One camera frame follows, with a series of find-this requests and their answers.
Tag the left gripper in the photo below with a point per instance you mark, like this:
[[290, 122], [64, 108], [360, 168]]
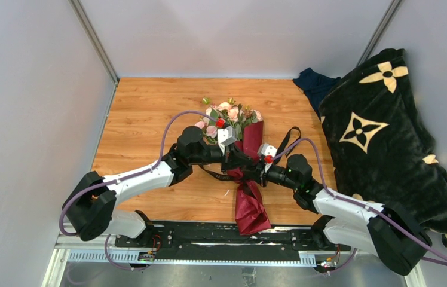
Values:
[[233, 158]]

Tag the aluminium rail frame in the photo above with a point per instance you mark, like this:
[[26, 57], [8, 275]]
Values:
[[99, 263]]

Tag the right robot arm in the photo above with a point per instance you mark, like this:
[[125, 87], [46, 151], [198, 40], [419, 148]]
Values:
[[388, 232]]

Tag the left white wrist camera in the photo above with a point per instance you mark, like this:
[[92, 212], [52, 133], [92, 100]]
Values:
[[225, 137]]

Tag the dark red wrapping paper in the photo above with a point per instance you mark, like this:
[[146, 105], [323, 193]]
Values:
[[250, 214]]

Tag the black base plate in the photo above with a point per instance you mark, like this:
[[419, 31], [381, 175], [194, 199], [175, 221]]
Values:
[[221, 241]]

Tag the black blanket with cream flowers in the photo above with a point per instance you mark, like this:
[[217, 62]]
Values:
[[381, 150]]

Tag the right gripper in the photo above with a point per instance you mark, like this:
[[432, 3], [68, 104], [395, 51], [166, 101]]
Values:
[[260, 174]]

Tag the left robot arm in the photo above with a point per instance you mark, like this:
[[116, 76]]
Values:
[[92, 206]]

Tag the dark blue cloth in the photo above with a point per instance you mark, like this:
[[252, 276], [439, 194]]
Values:
[[315, 87]]

